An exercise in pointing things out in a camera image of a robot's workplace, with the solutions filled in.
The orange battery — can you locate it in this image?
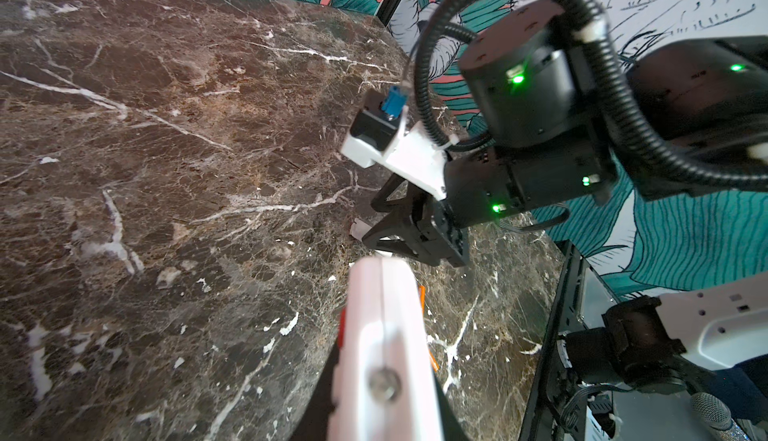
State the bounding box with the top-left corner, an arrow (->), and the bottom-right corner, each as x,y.
418,285 -> 426,314
428,351 -> 440,373

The white battery cover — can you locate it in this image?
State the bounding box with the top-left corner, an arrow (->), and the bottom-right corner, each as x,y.
349,218 -> 371,242

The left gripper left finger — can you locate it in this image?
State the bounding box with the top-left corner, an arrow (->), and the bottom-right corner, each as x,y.
288,344 -> 339,441

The black mounting rail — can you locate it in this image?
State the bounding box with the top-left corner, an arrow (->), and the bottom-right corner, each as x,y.
519,241 -> 616,440

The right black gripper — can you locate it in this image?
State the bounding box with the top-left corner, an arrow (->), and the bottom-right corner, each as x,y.
362,140 -> 617,267

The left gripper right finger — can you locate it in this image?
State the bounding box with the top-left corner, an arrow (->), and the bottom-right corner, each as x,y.
436,381 -> 469,441

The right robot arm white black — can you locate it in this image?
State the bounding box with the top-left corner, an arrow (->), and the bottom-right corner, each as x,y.
348,0 -> 767,440

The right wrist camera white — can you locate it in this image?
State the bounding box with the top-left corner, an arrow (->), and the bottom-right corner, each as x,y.
340,86 -> 461,201

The white remote control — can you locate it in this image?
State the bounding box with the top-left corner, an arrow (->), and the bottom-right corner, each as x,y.
327,257 -> 444,440

